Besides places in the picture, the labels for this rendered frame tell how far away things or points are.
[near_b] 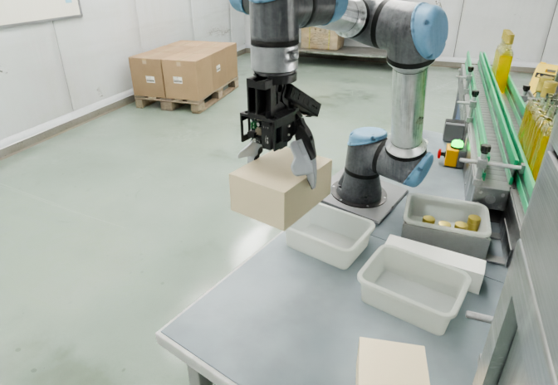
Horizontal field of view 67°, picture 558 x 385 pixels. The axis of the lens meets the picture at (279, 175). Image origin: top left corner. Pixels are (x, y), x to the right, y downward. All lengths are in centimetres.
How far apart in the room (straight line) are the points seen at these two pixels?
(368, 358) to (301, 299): 26
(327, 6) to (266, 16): 12
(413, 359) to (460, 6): 662
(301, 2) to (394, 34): 42
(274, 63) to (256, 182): 20
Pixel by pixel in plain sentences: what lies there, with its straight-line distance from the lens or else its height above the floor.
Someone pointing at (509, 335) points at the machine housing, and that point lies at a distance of 47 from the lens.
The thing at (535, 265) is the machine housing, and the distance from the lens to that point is 38.
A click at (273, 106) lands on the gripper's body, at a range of 67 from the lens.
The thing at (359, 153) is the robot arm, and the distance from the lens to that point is 132.
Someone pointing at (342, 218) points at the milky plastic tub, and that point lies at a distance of 124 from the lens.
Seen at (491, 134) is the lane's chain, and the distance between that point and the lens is 181.
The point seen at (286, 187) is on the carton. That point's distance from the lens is 70.
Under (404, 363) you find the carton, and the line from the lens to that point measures 85.
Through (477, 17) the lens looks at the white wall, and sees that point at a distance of 725.
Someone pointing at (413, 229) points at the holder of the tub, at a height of 82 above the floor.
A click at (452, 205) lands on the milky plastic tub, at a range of 135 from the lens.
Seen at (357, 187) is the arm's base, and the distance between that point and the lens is 137.
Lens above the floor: 147
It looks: 27 degrees down
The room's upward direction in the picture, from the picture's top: straight up
